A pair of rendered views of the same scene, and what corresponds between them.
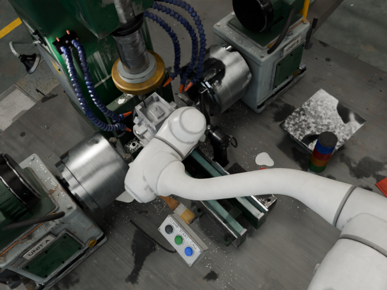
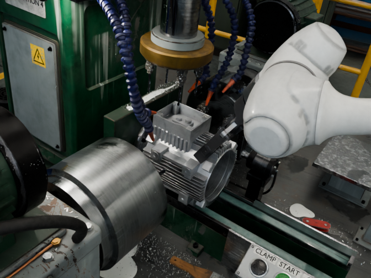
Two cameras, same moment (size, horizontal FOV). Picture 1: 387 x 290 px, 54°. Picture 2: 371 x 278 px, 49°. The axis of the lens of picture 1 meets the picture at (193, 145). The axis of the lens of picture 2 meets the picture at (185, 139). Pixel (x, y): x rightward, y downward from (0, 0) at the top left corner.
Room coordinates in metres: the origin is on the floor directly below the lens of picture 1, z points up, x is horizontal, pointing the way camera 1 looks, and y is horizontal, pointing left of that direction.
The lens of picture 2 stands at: (0.02, 0.51, 1.68)
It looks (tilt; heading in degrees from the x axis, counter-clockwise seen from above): 34 degrees down; 334
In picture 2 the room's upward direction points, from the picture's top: 8 degrees clockwise
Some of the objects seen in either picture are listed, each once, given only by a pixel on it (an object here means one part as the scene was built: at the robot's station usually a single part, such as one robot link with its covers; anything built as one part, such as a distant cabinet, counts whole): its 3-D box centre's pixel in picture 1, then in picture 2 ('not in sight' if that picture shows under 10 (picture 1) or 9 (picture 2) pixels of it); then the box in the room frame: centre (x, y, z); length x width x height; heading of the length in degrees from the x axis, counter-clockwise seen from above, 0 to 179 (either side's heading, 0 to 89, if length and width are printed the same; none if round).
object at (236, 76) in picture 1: (220, 76); (235, 106); (1.03, -0.16, 1.04); 0.41 x 0.25 x 0.25; 123
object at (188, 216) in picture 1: (174, 205); (204, 276); (0.59, 0.12, 0.80); 0.21 x 0.05 x 0.01; 39
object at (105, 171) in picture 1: (86, 179); (82, 215); (0.66, 0.42, 1.04); 0.37 x 0.25 x 0.25; 123
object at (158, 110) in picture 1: (156, 114); (181, 126); (0.85, 0.12, 1.11); 0.12 x 0.11 x 0.07; 34
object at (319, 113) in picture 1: (319, 129); (353, 172); (0.80, -0.55, 0.86); 0.27 x 0.24 x 0.12; 123
